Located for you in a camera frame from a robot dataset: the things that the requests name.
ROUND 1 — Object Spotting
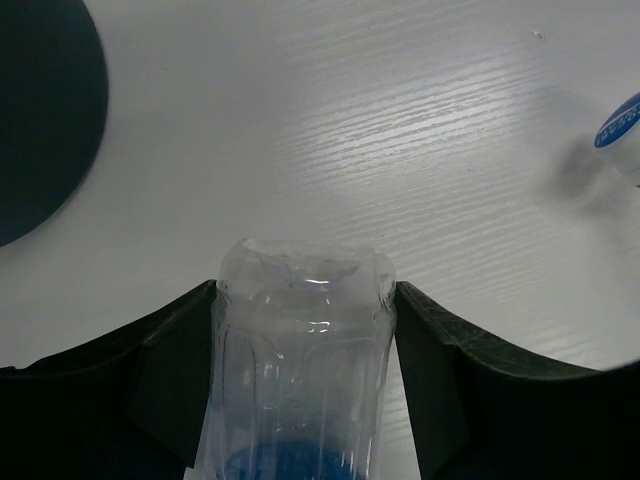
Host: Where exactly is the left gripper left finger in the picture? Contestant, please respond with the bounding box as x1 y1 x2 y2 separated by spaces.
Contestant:
1 281 216 479

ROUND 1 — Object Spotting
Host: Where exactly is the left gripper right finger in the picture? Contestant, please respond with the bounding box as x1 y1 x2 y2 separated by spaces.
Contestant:
394 282 639 479

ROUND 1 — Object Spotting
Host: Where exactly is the blue label clear bottle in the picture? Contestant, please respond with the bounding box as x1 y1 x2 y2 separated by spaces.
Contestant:
197 239 396 479

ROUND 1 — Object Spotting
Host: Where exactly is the small blue cap bottle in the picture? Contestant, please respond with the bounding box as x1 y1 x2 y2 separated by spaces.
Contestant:
593 93 640 188

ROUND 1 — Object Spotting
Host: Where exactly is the dark grey plastic bin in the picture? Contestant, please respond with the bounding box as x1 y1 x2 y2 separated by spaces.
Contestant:
1 0 109 245

